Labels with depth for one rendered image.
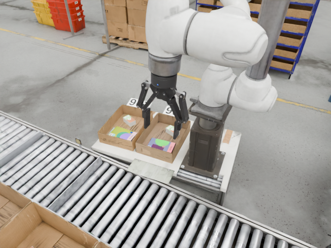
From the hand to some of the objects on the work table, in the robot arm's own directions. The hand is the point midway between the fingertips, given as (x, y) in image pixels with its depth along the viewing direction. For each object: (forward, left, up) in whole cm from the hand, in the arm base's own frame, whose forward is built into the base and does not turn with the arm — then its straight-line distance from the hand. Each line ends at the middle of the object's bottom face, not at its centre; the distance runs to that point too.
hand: (161, 126), depth 85 cm
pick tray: (-71, -31, -79) cm, 110 cm away
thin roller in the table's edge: (-51, +4, -80) cm, 95 cm away
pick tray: (-68, -62, -80) cm, 122 cm away
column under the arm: (-65, +2, -77) cm, 101 cm away
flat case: (-62, -30, -77) cm, 103 cm away
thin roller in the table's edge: (-49, +5, -80) cm, 94 cm away
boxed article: (-77, -66, -79) cm, 129 cm away
